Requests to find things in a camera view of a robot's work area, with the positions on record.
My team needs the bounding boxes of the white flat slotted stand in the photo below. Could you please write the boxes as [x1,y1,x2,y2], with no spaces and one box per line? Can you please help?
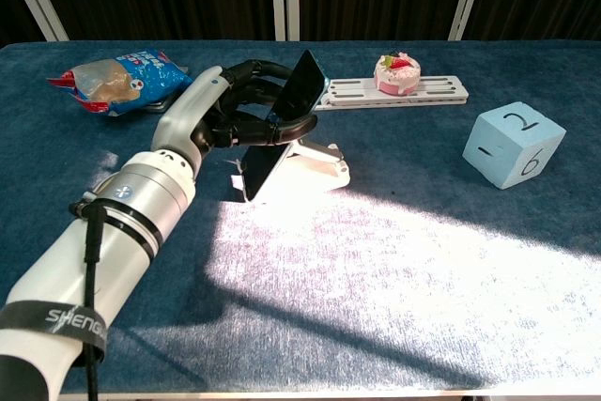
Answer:
[313,74,470,113]

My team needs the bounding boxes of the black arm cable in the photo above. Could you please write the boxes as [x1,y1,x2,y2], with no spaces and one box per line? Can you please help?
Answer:
[69,199,109,401]

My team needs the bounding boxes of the black printed strap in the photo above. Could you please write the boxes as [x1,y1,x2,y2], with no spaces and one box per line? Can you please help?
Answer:
[0,300,109,365]

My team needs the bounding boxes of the light blue numbered foam cube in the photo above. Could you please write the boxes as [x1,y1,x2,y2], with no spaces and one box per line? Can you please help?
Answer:
[462,100,567,191]

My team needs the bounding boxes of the blue snack bag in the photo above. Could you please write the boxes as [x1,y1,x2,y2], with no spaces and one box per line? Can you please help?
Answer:
[46,48,194,118]

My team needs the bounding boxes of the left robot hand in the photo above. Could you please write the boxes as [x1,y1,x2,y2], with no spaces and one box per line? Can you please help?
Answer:
[150,59,319,173]

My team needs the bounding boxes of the blue velvet tablecloth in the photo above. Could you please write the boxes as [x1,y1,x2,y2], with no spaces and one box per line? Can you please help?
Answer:
[0,39,601,395]

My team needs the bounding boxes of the white folding phone stand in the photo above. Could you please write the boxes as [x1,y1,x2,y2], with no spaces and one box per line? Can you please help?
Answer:
[229,139,351,205]

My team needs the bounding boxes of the black smartphone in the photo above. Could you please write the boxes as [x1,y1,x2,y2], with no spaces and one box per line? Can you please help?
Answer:
[242,49,329,204]

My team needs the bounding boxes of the pink toy strawberry cake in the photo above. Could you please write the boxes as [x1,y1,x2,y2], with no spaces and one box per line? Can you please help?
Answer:
[373,51,423,98]

